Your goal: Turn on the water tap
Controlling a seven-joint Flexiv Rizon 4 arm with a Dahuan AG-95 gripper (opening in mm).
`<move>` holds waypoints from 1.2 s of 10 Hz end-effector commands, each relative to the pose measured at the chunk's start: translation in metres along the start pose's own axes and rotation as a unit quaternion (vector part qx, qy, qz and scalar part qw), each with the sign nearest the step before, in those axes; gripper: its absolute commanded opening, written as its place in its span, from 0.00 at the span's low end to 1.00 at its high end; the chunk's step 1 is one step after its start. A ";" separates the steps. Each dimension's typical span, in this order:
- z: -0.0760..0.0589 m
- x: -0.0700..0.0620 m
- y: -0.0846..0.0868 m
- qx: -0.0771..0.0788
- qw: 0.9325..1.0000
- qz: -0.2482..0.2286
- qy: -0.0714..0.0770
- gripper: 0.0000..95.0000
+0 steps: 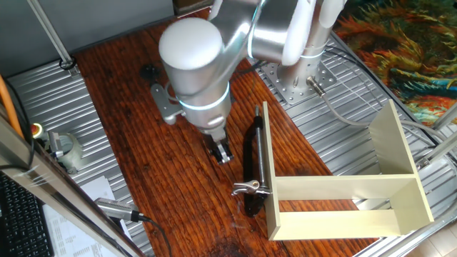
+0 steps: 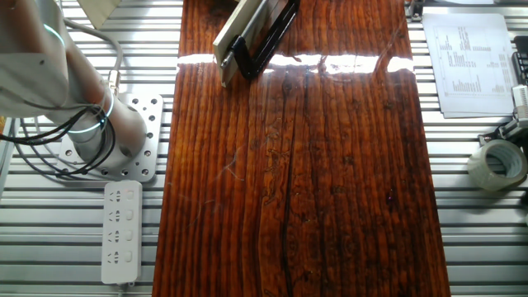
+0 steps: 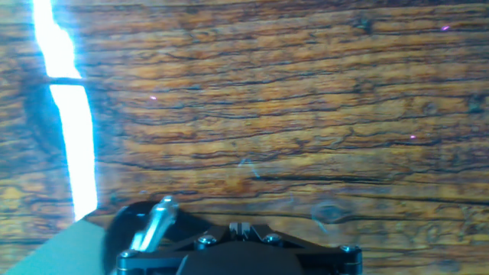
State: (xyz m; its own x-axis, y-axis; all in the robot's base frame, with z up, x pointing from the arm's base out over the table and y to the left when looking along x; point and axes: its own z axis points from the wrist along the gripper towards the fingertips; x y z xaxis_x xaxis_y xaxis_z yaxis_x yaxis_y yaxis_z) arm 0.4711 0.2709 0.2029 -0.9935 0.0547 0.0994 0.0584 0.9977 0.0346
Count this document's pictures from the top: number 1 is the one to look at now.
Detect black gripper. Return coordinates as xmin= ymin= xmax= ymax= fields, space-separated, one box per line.
xmin=202 ymin=127 xmax=236 ymax=166

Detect black screw clamp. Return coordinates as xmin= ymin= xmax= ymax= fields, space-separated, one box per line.
xmin=242 ymin=105 xmax=273 ymax=218

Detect brown wooden board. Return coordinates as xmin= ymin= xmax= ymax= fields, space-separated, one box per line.
xmin=73 ymin=10 xmax=379 ymax=257

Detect printed paper sheets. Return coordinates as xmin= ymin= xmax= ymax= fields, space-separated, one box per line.
xmin=41 ymin=175 xmax=134 ymax=257

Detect red emergency stop button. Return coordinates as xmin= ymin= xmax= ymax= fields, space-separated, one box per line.
xmin=30 ymin=123 xmax=46 ymax=141

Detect black keyboard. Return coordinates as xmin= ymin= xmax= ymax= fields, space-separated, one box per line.
xmin=0 ymin=171 xmax=55 ymax=257

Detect orange tube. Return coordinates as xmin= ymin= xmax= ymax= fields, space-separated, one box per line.
xmin=0 ymin=74 xmax=24 ymax=140

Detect colourful patterned cloth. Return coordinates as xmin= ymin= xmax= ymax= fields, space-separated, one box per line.
xmin=333 ymin=0 xmax=457 ymax=126

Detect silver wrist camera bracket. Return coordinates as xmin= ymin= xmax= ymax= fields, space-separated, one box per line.
xmin=149 ymin=83 xmax=185 ymax=126

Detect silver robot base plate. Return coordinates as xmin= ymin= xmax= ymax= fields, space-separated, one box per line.
xmin=259 ymin=60 xmax=338 ymax=106

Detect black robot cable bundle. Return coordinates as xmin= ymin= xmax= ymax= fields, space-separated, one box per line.
xmin=233 ymin=59 xmax=267 ymax=76

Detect black camera cable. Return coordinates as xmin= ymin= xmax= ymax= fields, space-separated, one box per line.
xmin=137 ymin=213 xmax=173 ymax=257

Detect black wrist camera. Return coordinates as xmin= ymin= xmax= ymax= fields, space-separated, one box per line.
xmin=139 ymin=63 xmax=161 ymax=81

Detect silver ribbed camera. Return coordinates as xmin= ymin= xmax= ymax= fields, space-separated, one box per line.
xmin=94 ymin=197 xmax=141 ymax=223

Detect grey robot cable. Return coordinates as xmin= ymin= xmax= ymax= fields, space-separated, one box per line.
xmin=306 ymin=76 xmax=457 ymax=158

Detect cream wooden frame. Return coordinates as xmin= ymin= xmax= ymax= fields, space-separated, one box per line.
xmin=262 ymin=99 xmax=435 ymax=242

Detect small grey metal bracket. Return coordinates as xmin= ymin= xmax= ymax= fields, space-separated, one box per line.
xmin=47 ymin=131 xmax=66 ymax=158

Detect aluminium frame beam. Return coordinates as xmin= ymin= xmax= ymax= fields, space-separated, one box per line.
xmin=0 ymin=114 xmax=146 ymax=257

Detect aluminium frame post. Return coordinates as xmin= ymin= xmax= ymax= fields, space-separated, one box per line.
xmin=26 ymin=0 xmax=81 ymax=78

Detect aluminium frame strut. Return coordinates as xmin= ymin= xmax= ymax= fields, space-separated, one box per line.
xmin=430 ymin=102 xmax=457 ymax=131
xmin=416 ymin=131 xmax=457 ymax=171

